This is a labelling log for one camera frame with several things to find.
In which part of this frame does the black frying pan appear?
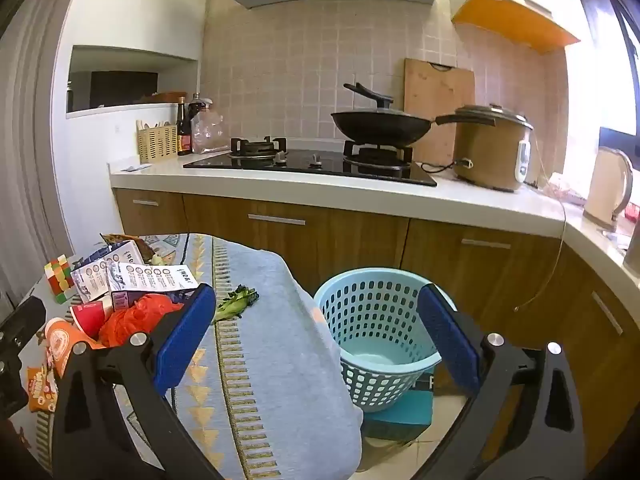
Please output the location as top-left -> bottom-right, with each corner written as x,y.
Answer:
331,109 -> 496,147

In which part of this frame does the white curtain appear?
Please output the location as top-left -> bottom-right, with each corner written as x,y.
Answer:
0,0 -> 77,311

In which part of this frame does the black power cable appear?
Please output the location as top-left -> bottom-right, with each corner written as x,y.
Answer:
419,159 -> 473,175

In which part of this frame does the clear plastic bottle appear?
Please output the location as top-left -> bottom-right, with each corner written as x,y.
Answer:
190,94 -> 227,155

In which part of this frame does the wooden cutting board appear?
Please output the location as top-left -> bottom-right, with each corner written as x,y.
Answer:
404,58 -> 476,167

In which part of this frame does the red snack packet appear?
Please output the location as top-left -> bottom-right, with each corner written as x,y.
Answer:
100,232 -> 156,261

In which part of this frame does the window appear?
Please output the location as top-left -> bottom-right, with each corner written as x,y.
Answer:
580,0 -> 640,136

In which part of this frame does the black gas stove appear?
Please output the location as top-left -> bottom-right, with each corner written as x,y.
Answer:
182,136 -> 438,187

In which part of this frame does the thin tan cord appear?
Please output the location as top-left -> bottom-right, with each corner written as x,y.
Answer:
514,130 -> 569,312

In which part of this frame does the wooden base cabinet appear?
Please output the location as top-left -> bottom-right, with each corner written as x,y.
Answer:
112,187 -> 640,471

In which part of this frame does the red paper cup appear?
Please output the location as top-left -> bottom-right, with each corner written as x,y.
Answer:
70,300 -> 114,341

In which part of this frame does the teal cardboard box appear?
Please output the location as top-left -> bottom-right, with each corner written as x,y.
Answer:
362,362 -> 435,428

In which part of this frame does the orange wall cabinet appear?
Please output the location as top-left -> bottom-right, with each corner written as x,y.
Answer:
447,0 -> 581,53

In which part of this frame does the green leafy vegetable scrap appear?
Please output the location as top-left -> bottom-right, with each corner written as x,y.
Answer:
212,285 -> 261,325

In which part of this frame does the colourful puzzle cube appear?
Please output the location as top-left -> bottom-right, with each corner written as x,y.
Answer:
44,255 -> 78,305

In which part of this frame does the beige utensil holder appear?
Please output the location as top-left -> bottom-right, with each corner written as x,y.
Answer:
137,119 -> 180,164

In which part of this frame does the cream electric kettle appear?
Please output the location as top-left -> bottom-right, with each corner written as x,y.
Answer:
582,146 -> 635,233

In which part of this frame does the light blue perforated basket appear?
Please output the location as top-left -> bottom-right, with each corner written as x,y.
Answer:
313,267 -> 458,413

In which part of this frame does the dark soy sauce bottle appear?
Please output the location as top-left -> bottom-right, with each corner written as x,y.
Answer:
177,96 -> 193,157

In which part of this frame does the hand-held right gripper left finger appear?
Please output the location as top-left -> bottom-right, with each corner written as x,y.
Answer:
51,283 -> 246,480

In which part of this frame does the orange snack packet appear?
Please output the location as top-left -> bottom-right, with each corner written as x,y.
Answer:
26,365 -> 62,414

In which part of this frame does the patterned grey blue tablecloth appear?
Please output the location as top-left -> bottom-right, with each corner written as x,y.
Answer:
10,232 -> 363,480

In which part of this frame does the orange paper cup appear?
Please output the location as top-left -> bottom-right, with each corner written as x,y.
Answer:
44,317 -> 106,379

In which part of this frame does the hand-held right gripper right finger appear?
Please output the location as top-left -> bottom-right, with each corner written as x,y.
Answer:
400,284 -> 586,480

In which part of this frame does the red patterned packet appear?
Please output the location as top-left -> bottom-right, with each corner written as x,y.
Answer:
545,172 -> 587,206

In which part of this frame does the orange plastic bag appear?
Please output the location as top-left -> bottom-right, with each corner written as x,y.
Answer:
98,294 -> 184,348

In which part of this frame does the black handled pan lid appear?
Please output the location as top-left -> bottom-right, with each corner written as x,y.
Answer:
343,82 -> 416,117

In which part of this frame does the brown rice cooker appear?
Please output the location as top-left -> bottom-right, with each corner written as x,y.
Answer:
452,104 -> 535,192

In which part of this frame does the white blue milk carton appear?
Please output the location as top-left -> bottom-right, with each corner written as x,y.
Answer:
70,261 -> 202,311
80,240 -> 147,268

